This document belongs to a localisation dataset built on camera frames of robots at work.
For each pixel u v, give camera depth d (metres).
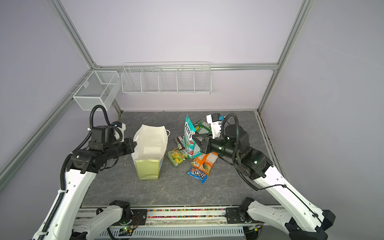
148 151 0.95
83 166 0.43
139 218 0.73
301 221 0.38
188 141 0.61
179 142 0.99
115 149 0.55
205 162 0.89
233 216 0.71
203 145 0.53
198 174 0.85
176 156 0.92
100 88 1.02
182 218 0.75
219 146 0.50
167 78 0.98
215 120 0.53
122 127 0.63
